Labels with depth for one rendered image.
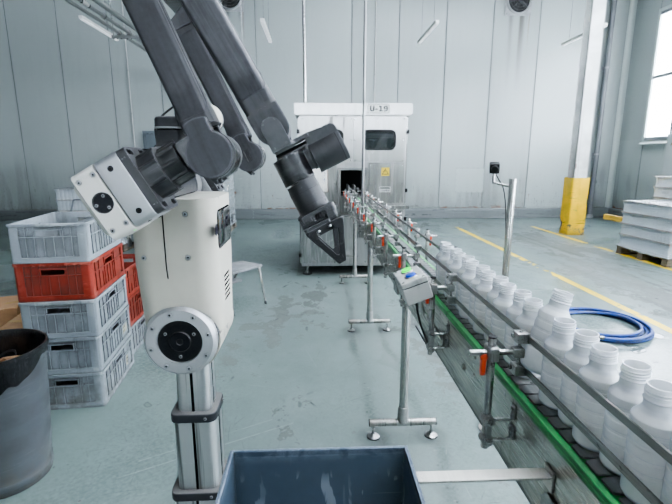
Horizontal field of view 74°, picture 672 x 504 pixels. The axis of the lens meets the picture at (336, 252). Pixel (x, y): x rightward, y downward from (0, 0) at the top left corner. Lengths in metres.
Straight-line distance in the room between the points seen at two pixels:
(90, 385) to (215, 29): 2.57
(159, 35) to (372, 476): 0.83
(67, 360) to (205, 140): 2.44
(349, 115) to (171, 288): 4.69
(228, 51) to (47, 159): 11.96
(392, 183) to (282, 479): 4.91
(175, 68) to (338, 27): 10.64
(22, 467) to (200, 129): 2.05
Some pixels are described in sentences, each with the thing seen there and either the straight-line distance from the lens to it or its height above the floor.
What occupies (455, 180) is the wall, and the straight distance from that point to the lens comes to 11.54.
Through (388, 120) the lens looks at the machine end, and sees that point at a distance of 5.58.
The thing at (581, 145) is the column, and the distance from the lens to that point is 9.77.
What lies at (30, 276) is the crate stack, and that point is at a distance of 2.99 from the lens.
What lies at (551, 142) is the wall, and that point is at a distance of 12.44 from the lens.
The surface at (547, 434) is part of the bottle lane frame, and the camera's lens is 0.90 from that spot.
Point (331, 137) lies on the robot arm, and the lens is 0.78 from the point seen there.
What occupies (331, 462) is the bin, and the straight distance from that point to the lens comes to 0.87.
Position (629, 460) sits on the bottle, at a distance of 0.76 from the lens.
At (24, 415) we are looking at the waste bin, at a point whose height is 0.36.
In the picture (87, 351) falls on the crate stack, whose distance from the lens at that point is 3.02.
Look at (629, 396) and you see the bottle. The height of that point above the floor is 1.13.
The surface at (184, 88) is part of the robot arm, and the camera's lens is 0.81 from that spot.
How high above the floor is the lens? 1.45
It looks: 12 degrees down
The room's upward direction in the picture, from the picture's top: straight up
